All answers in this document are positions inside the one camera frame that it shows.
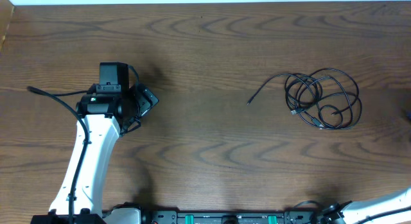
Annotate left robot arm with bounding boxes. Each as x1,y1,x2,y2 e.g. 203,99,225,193
28,62,159,223

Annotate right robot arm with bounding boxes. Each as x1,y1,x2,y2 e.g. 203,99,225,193
315,188,410,224

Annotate wooden board at left edge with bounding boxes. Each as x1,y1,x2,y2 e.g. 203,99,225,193
0,0,15,49

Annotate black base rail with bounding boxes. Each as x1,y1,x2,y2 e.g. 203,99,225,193
102,200,322,224

